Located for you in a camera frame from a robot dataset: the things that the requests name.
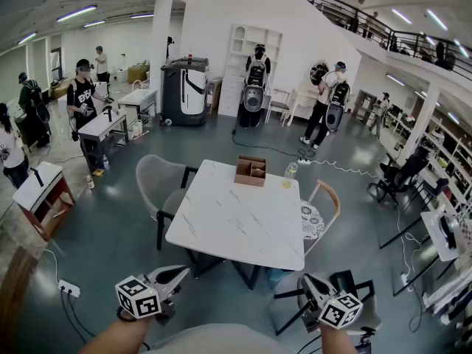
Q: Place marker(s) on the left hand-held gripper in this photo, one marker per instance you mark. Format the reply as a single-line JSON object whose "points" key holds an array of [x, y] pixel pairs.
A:
{"points": [[138, 299]]}

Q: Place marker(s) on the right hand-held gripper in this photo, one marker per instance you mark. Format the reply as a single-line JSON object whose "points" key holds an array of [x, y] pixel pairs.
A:
{"points": [[339, 310]]}

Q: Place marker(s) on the brown wooden compartment box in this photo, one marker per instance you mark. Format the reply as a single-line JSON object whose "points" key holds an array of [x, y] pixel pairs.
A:
{"points": [[243, 179]]}

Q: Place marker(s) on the person's left forearm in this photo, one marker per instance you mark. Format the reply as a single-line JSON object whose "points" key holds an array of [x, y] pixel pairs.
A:
{"points": [[110, 337]]}

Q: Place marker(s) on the black table base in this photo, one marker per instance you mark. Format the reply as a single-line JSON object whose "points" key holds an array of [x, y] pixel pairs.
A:
{"points": [[250, 275]]}

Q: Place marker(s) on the floral seat cushion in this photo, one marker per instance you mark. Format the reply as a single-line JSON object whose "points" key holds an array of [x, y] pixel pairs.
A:
{"points": [[312, 219]]}

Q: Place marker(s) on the grey upholstered chair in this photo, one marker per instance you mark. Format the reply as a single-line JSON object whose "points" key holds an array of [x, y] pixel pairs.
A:
{"points": [[155, 183]]}

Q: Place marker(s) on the wooden back chair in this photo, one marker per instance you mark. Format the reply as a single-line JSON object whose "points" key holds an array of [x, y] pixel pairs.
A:
{"points": [[330, 194]]}

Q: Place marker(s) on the white power strip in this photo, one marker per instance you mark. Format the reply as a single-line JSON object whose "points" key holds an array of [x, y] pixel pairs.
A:
{"points": [[69, 288], [303, 160]]}

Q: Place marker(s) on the clear bottle green band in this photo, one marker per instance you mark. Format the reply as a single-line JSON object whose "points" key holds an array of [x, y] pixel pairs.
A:
{"points": [[289, 175]]}

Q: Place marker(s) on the small bottle red label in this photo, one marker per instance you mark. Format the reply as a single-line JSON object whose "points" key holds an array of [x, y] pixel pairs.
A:
{"points": [[90, 183]]}

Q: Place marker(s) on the clear plastic water bottle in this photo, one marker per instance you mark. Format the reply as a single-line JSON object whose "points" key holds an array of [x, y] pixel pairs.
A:
{"points": [[106, 162]]}

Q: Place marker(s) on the black office chair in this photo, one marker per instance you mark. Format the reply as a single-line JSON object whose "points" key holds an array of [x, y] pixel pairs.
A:
{"points": [[400, 177]]}

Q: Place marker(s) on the white plastic jug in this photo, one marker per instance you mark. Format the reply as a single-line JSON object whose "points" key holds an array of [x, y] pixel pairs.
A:
{"points": [[137, 130]]}

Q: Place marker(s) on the white top red cabinet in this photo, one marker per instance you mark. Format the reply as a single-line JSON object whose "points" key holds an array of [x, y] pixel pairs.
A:
{"points": [[35, 190]]}

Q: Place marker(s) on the dark grey white machine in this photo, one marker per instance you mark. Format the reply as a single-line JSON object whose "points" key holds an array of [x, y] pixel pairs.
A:
{"points": [[175, 94]]}

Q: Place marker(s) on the white sink table arched faucet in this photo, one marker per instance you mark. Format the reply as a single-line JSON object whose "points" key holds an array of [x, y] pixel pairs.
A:
{"points": [[136, 96]]}

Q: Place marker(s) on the black white backpack rig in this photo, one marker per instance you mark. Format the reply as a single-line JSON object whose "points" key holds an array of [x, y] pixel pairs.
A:
{"points": [[254, 90], [337, 105]]}

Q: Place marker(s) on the white chair dark seat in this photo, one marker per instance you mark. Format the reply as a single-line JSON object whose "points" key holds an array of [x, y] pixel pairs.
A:
{"points": [[280, 104]]}

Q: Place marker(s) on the narrow wooden cabinet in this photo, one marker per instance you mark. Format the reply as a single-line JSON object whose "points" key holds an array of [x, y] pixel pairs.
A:
{"points": [[214, 94]]}

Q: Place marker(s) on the white vanity with oval mirror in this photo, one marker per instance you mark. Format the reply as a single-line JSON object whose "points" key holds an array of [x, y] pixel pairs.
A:
{"points": [[304, 94]]}

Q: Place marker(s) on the white shelf cabinet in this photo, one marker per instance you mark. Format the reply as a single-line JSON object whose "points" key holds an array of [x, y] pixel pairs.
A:
{"points": [[236, 68]]}

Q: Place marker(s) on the black balcony railing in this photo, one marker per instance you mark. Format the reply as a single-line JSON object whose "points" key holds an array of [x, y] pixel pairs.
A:
{"points": [[405, 37]]}

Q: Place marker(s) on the black frame chair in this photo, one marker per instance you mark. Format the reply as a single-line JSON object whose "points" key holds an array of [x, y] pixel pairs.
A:
{"points": [[370, 308]]}

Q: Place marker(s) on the white desk black frame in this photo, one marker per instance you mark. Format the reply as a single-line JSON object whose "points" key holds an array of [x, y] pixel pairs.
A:
{"points": [[435, 234]]}

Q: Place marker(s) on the white sink table grey frame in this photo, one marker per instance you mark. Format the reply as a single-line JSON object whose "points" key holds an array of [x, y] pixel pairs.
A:
{"points": [[99, 125]]}

